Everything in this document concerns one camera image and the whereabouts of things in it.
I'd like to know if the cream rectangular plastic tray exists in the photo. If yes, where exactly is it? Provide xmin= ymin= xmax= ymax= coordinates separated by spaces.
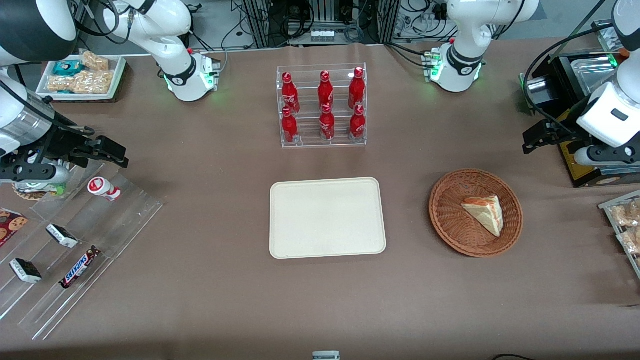
xmin=269 ymin=177 xmax=387 ymax=260

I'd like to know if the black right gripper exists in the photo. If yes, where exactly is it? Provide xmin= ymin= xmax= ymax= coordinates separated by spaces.
xmin=47 ymin=127 xmax=130 ymax=169

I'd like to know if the small clear bag of snacks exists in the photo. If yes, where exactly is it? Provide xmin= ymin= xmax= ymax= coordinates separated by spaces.
xmin=80 ymin=50 xmax=110 ymax=72

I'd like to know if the white snack tray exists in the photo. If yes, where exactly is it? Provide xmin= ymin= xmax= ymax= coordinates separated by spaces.
xmin=36 ymin=54 xmax=127 ymax=101

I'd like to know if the red cola bottle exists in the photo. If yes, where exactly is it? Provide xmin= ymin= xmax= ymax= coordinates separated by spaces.
xmin=348 ymin=67 xmax=366 ymax=110
xmin=319 ymin=103 xmax=336 ymax=141
xmin=318 ymin=70 xmax=335 ymax=108
xmin=281 ymin=72 xmax=301 ymax=115
xmin=281 ymin=106 xmax=300 ymax=145
xmin=349 ymin=104 xmax=367 ymax=140

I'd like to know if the snickers chocolate bar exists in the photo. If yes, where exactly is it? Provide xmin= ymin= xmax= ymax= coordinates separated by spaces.
xmin=59 ymin=245 xmax=102 ymax=290

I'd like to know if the chocolate chip cookie pack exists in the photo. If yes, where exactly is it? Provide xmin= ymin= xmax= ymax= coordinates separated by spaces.
xmin=0 ymin=208 xmax=29 ymax=247

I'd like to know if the grey pastry tray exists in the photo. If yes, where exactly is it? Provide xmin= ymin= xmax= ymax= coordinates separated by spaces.
xmin=598 ymin=189 xmax=640 ymax=279

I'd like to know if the black white snack bar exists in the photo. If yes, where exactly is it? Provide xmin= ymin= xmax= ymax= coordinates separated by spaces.
xmin=46 ymin=223 xmax=79 ymax=249
xmin=9 ymin=258 xmax=43 ymax=285

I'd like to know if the large clear bag of snacks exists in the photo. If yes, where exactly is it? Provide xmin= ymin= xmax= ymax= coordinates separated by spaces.
xmin=47 ymin=70 xmax=115 ymax=95

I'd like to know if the bagged pastry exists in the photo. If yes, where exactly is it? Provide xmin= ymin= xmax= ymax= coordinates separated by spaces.
xmin=617 ymin=227 xmax=640 ymax=254
xmin=611 ymin=199 xmax=640 ymax=227

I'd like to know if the black countertop fryer appliance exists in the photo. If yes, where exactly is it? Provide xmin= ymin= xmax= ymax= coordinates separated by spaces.
xmin=519 ymin=19 xmax=640 ymax=189

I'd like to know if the metal fryer pan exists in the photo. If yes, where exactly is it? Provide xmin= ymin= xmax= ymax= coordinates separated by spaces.
xmin=570 ymin=56 xmax=621 ymax=101

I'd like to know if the white red yogurt bottle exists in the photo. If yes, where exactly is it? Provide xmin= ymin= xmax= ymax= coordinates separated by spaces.
xmin=87 ymin=176 xmax=122 ymax=202

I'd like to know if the clear acrylic bottle rack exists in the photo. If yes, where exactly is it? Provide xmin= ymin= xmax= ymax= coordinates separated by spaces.
xmin=276 ymin=63 xmax=367 ymax=149

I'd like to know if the clear acrylic stepped display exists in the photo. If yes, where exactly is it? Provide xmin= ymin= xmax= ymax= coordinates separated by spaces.
xmin=0 ymin=160 xmax=165 ymax=341

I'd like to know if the triangular sandwich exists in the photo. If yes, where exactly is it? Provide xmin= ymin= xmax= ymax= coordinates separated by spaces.
xmin=460 ymin=194 xmax=504 ymax=238

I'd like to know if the brown woven wicker basket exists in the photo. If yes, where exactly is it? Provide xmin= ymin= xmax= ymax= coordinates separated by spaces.
xmin=428 ymin=168 xmax=524 ymax=258

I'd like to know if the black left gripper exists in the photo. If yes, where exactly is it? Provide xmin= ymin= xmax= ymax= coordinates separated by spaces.
xmin=522 ymin=119 xmax=595 ymax=155

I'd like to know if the teal snack packet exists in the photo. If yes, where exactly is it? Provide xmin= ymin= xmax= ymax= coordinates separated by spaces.
xmin=52 ymin=60 xmax=84 ymax=77

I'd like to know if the green capped white bottle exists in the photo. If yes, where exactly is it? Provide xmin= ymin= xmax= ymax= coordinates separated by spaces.
xmin=17 ymin=182 xmax=67 ymax=197

